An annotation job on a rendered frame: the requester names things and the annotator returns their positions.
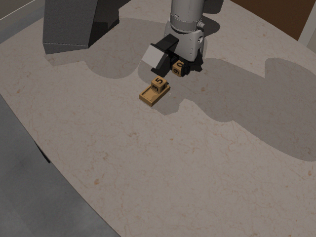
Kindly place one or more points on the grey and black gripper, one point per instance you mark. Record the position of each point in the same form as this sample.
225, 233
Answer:
190, 47

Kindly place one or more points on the orange number cube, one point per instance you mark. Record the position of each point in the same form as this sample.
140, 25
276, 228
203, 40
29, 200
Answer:
158, 84
176, 68

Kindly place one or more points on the wooden tray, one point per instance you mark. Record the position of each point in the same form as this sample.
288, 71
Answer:
150, 97

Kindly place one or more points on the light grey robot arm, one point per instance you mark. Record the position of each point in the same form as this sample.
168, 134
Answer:
185, 15

